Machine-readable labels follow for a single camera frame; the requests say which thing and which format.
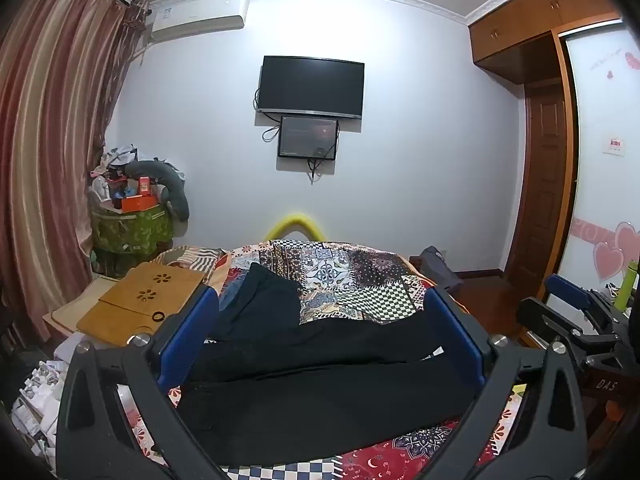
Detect black pants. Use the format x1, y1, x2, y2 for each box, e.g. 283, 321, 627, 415
177, 304, 501, 467

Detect dark bag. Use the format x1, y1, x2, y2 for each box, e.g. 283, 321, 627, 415
419, 246, 464, 292

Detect black wall television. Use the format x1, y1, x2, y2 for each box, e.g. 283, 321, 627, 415
256, 55, 365, 121

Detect yellow foam tube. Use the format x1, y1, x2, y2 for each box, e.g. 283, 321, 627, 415
263, 213, 326, 242

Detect white air conditioner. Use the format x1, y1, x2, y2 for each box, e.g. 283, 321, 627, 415
149, 0, 250, 44

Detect green patterned storage basket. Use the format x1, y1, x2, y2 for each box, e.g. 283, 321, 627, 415
91, 200, 174, 275

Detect pile of printed papers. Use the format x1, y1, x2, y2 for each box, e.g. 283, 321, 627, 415
10, 344, 168, 463

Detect small black wall monitor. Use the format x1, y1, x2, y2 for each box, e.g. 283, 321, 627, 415
277, 115, 340, 161

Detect dark blue garment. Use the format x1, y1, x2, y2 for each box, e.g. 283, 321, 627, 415
217, 262, 304, 347

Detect striped red curtain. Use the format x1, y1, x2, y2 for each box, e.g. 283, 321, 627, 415
0, 0, 152, 343

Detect wooden lap desk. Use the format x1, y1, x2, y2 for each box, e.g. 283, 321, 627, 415
75, 261, 214, 349

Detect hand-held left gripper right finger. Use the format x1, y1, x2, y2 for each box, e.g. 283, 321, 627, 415
424, 285, 588, 480

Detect orange box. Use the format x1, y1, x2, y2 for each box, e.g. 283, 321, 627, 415
120, 194, 161, 213

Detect patchwork printed blanket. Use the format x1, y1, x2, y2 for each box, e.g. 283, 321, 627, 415
115, 239, 532, 480

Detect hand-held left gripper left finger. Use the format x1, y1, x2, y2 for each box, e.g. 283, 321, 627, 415
56, 285, 226, 480

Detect white heart-print sliding door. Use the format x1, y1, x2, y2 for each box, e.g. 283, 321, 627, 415
556, 22, 640, 307

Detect green bottle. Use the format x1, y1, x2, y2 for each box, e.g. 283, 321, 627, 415
614, 259, 640, 312

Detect grey neck pillow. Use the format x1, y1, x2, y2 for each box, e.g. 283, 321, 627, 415
125, 158, 190, 221

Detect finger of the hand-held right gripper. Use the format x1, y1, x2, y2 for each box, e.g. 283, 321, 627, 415
545, 274, 596, 313
516, 297, 586, 353

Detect wooden wardrobe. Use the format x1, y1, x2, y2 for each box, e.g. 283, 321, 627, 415
468, 0, 640, 306

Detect white board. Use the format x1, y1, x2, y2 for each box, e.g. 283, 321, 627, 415
42, 275, 128, 342

